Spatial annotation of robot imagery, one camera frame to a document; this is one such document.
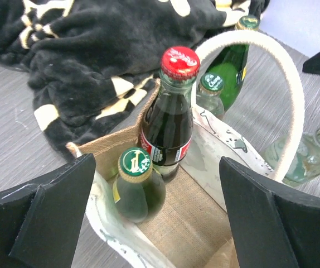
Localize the clear bottle upper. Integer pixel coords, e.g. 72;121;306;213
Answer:
196;72;225;120

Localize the cola glass bottle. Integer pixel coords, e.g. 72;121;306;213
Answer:
139;46;200;183

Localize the green bottle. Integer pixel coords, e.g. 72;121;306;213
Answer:
112;147;166;223
206;15;261;111

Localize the clear bottle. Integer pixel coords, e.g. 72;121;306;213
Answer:
263;122;320;187
196;72;225;120

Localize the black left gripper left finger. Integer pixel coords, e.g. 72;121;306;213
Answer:
0;154;96;267

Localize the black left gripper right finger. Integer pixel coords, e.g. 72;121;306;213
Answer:
219;157;320;267

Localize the brown canvas bag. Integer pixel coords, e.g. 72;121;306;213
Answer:
67;30;304;267

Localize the clear bottle lower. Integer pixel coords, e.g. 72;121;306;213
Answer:
263;122;320;187

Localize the black floral blanket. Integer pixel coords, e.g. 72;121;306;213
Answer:
0;1;269;161

